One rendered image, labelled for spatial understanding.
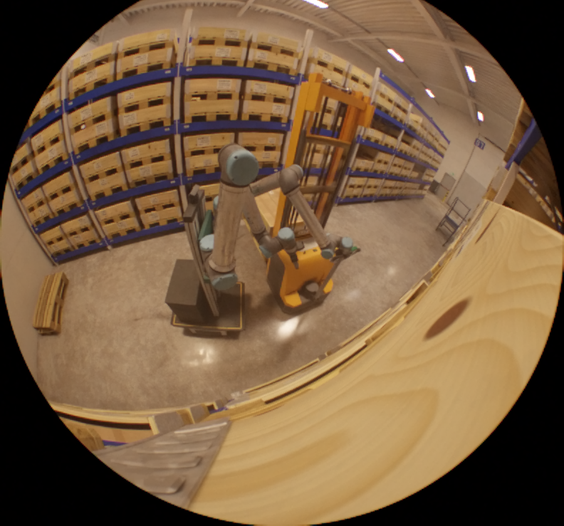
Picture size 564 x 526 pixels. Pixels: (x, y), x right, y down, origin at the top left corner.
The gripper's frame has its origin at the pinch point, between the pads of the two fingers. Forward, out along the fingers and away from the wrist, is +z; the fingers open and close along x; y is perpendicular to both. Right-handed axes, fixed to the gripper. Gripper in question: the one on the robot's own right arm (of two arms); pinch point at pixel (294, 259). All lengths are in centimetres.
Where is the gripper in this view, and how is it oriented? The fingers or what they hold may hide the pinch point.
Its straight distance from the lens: 131.9
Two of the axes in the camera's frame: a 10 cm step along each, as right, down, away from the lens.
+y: -9.5, 3.3, 0.3
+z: 2.1, 5.3, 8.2
